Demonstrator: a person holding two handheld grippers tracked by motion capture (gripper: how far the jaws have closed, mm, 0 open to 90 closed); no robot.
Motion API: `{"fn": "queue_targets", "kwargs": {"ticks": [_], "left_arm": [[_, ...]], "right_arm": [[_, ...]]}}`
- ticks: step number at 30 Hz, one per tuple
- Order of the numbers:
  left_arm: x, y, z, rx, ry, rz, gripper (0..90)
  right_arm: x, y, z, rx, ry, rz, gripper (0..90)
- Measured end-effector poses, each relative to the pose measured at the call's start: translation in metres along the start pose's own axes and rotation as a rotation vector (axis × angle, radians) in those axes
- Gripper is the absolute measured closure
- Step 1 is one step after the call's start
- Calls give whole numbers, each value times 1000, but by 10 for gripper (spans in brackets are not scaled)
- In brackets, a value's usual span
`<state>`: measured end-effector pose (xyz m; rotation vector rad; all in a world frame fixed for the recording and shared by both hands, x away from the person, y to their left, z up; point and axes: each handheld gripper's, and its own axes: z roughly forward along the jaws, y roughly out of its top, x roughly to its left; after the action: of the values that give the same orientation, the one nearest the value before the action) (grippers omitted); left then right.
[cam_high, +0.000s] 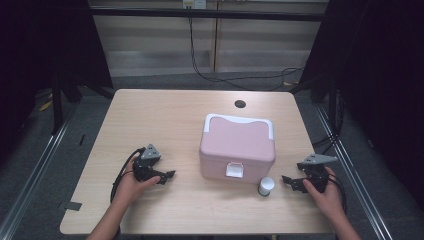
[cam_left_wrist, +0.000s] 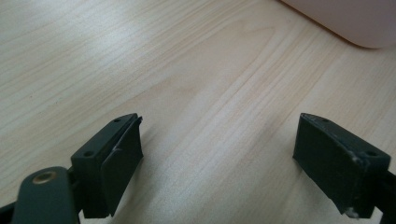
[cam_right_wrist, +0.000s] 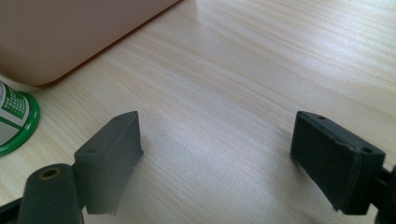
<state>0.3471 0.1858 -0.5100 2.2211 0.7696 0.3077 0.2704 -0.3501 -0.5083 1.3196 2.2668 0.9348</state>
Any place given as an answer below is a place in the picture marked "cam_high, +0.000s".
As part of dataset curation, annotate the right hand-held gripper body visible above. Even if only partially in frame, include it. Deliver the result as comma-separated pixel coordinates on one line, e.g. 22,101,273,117
296,153,338,194

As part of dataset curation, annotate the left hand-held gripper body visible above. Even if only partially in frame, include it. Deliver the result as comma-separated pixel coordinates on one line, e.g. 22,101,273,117
133,143,163,183

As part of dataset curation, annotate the white round bottle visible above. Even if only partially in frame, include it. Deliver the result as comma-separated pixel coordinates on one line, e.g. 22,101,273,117
257,176,276,197

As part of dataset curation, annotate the pink lidded storage box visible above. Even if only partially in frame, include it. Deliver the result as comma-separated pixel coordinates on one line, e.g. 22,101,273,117
199,113,277,185

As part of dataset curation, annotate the person's right hand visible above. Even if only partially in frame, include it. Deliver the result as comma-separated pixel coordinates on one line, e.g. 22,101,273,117
302,166,346,219

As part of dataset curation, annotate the person's left hand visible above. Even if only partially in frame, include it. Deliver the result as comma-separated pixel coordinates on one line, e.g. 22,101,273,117
113,156,162,207

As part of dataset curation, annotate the grey floor tape piece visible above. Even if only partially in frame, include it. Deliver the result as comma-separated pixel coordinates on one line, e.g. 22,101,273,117
64,201,83,212

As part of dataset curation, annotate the black metal stand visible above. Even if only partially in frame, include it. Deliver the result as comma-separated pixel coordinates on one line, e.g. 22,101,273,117
49,74,116,136

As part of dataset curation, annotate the yellow floor tape piece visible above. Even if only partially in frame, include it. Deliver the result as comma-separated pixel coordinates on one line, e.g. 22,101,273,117
38,99,54,112

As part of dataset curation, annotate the dark curtain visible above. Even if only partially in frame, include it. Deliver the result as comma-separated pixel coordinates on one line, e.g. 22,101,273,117
0,0,114,168
299,0,424,204

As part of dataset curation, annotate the black horizontal bar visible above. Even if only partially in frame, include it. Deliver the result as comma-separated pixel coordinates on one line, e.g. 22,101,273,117
89,7,327,23

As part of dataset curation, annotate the black cable bundle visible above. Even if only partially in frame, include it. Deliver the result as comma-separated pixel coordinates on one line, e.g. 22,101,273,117
311,132,340,157

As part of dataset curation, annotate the metal floor rail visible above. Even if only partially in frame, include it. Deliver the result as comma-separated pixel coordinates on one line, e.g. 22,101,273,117
314,103,395,240
0,109,78,240

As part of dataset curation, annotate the long black floor cable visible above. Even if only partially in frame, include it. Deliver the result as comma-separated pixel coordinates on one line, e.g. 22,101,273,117
188,16,305,92

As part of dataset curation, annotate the white wall outlet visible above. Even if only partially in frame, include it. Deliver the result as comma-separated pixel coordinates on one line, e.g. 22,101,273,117
182,0,208,10

